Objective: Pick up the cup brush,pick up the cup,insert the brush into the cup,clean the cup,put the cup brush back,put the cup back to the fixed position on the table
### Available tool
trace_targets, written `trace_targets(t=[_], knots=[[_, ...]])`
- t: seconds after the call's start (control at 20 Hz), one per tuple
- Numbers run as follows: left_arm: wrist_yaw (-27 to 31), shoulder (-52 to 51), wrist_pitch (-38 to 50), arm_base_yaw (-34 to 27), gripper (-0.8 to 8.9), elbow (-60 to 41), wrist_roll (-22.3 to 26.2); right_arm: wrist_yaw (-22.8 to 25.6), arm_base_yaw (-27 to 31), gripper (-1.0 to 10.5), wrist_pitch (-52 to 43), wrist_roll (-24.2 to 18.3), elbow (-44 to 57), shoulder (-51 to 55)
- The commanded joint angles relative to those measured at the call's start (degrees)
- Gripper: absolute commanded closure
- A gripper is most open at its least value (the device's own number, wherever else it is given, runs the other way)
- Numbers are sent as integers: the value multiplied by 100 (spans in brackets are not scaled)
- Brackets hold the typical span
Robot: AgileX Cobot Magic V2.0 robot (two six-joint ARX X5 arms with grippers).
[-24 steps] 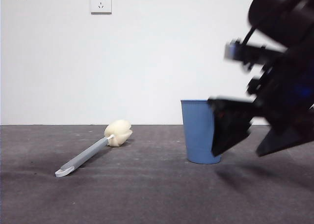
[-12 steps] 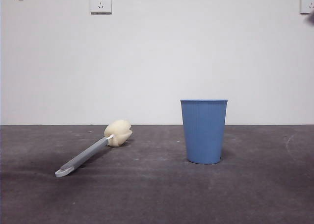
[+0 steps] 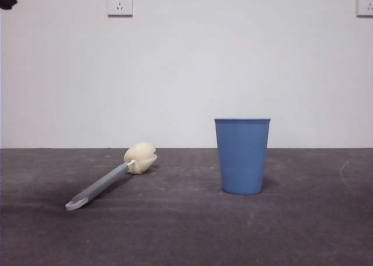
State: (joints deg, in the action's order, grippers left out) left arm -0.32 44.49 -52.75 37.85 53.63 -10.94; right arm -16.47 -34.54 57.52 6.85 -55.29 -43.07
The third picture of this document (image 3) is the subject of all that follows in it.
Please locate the blue ribbed plastic cup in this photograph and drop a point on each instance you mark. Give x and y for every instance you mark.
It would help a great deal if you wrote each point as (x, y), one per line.
(243, 158)

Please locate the white wall socket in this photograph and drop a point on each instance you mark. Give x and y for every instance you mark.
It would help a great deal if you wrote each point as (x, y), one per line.
(365, 4)
(120, 4)

